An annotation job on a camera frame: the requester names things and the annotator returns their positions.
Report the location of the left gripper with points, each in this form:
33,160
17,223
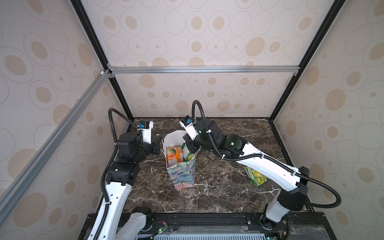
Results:
156,142

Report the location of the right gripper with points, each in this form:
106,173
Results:
188,142

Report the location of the green tea candy packet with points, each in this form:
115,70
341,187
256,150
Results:
187,154

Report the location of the large orange snack packet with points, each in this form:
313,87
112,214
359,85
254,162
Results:
174,155

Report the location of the white paper bag colourful print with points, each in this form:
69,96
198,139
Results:
182,174

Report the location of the yellow green Fox's packet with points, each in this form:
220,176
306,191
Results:
256,178

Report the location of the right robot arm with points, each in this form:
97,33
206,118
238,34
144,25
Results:
203,133

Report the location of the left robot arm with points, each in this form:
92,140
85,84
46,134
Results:
118,178

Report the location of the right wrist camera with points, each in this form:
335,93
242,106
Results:
188,124

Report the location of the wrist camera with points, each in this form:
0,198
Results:
188,124
145,128

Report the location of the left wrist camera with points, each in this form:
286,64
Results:
145,128

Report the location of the horizontal aluminium frame bar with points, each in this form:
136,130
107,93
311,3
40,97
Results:
205,69

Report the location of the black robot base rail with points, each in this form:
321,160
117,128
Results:
229,226

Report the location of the diagonal aluminium frame bar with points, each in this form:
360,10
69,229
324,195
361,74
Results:
23,181

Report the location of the left black frame post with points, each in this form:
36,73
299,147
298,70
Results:
96,44

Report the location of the black frame post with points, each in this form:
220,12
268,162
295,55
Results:
324,28
96,44

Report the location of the right black frame post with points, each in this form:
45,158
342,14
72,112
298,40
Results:
324,28

